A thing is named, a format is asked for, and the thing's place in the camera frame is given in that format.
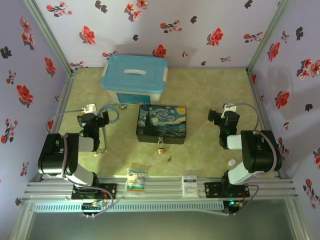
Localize blue stethoscope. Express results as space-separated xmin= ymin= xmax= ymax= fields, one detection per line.
xmin=96 ymin=103 xmax=128 ymax=155

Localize starry night tin box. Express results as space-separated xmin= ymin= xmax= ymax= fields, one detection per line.
xmin=136 ymin=104 xmax=188 ymax=146

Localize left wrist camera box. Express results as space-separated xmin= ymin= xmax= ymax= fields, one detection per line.
xmin=82 ymin=103 xmax=97 ymax=114

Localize right arm lavender cable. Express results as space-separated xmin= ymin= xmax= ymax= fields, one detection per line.
xmin=226 ymin=102 xmax=283 ymax=217

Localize clear plastic packet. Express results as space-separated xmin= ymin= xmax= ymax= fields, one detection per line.
xmin=125 ymin=167 xmax=148 ymax=193

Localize arm lavender cable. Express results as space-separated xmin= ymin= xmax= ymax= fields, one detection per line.
xmin=226 ymin=102 xmax=283 ymax=217
xmin=45 ymin=108 xmax=115 ymax=220

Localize brass padlock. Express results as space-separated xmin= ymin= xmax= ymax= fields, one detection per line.
xmin=157 ymin=136 xmax=166 ymax=155

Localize left arm lavender cable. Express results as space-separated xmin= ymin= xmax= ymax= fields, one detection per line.
xmin=45 ymin=108 xmax=115 ymax=220

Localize aluminium frame post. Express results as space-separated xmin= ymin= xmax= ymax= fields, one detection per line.
xmin=246 ymin=0 xmax=292 ymax=73
xmin=23 ymin=0 xmax=78 ymax=76

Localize aluminium frame rail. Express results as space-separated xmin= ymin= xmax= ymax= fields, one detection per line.
xmin=23 ymin=174 xmax=300 ymax=201

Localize slotted grey cable duct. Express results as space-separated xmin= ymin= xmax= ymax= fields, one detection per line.
xmin=33 ymin=201 xmax=224 ymax=213

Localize blue lidded storage box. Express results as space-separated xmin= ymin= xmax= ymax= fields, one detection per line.
xmin=100 ymin=54 xmax=168 ymax=106

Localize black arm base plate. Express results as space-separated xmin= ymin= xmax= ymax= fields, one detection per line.
xmin=71 ymin=183 xmax=118 ymax=200
xmin=204 ymin=181 xmax=251 ymax=199

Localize small white card box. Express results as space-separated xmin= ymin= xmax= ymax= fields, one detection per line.
xmin=181 ymin=174 xmax=200 ymax=197

